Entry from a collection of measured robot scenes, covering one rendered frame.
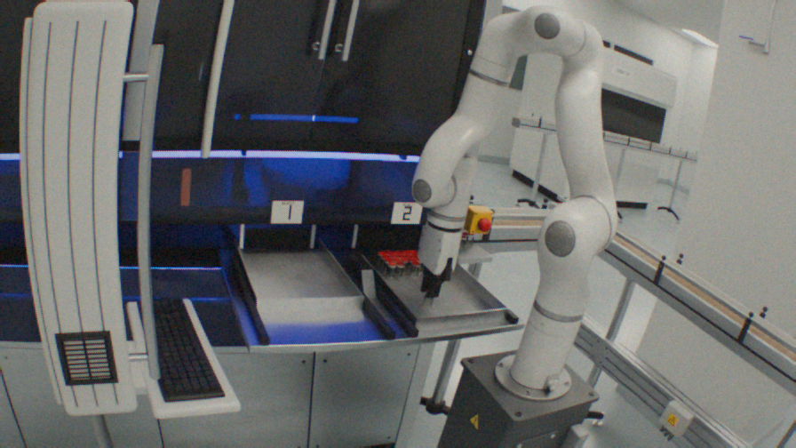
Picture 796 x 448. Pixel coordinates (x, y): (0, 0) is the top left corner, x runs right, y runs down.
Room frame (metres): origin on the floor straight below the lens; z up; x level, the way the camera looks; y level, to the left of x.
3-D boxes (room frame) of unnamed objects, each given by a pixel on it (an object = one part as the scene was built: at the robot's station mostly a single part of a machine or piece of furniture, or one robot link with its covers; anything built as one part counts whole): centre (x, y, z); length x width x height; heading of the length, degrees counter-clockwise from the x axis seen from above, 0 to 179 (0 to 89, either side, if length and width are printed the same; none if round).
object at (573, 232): (0.98, -0.34, 1.16); 0.19 x 0.12 x 0.24; 142
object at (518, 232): (1.91, -0.41, 0.92); 0.69 x 0.16 x 0.16; 118
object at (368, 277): (1.22, 0.02, 0.91); 0.14 x 0.03 x 0.06; 29
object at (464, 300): (1.34, -0.11, 0.90); 0.34 x 0.26 x 0.04; 27
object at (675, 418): (1.33, -1.12, 0.50); 0.12 x 0.05 x 0.09; 28
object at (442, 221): (1.21, -0.10, 1.13); 0.09 x 0.08 x 0.03; 28
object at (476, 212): (1.66, -0.23, 1.00); 0.08 x 0.07 x 0.07; 28
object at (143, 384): (0.91, 0.49, 0.79); 0.45 x 0.28 x 0.03; 35
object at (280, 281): (1.28, 0.24, 0.90); 0.34 x 0.26 x 0.04; 28
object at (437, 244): (1.21, -0.10, 1.07); 0.10 x 0.08 x 0.11; 28
